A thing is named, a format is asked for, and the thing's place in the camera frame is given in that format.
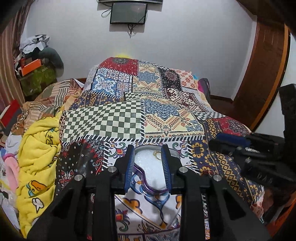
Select purple heart-shaped jewelry box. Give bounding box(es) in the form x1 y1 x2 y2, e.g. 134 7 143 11
130 145 168 196

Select colourful patchwork bedspread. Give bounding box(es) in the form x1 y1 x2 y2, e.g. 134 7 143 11
55 57 264 240

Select brown wooden door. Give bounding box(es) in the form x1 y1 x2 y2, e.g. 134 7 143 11
234 1 290 131

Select yellow cartoon fleece blanket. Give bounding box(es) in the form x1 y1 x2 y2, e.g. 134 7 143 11
16 111 62 238

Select striped brown patterned pillow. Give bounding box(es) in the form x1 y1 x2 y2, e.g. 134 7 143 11
11 78 83 136

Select green and orange box pile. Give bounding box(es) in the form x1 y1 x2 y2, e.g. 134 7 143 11
14 34 64 97

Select wall-mounted black screen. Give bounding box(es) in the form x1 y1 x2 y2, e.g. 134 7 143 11
110 2 147 25

